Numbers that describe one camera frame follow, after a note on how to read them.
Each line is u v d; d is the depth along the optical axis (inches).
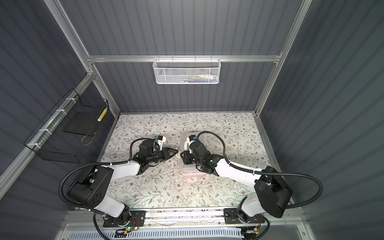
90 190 17.9
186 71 48.8
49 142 25.4
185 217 29.7
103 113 32.3
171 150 33.1
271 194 16.8
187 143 34.8
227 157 22.7
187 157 28.5
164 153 31.0
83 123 29.7
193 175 34.4
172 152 34.0
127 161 24.3
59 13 27.6
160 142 32.9
